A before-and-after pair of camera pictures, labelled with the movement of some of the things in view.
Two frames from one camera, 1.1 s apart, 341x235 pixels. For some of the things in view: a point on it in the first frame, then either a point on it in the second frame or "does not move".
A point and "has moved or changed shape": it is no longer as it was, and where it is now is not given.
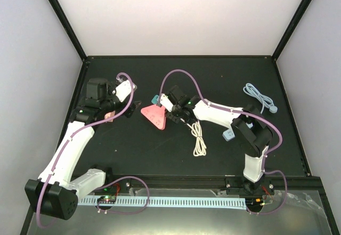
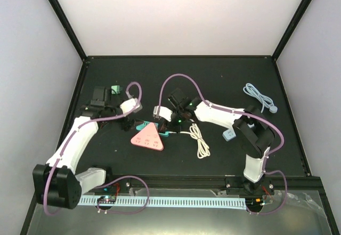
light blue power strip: [228, 135] does not move
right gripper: [175, 119] to [171, 128]
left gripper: [131, 108] to [128, 124]
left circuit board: [107, 199] does not move
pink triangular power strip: [157, 114] has moved or changed shape
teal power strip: [155, 99] to [146, 123]
